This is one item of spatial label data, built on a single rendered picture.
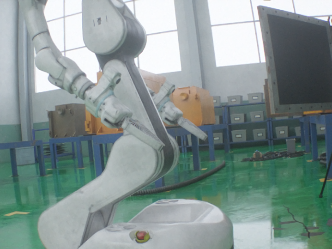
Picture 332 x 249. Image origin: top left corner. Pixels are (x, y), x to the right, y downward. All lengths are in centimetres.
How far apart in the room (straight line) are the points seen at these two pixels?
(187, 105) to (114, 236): 634
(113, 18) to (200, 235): 71
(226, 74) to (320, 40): 862
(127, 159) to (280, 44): 116
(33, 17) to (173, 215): 84
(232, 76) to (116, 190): 975
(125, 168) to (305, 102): 123
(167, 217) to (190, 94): 599
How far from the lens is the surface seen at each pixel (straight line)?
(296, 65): 213
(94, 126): 458
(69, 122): 836
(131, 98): 124
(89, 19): 130
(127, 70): 127
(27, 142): 659
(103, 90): 106
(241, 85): 1081
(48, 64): 116
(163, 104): 147
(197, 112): 730
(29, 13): 126
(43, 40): 120
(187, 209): 141
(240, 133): 987
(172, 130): 461
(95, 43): 127
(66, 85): 112
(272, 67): 198
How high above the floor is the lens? 64
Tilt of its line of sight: 1 degrees up
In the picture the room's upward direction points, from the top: 5 degrees counter-clockwise
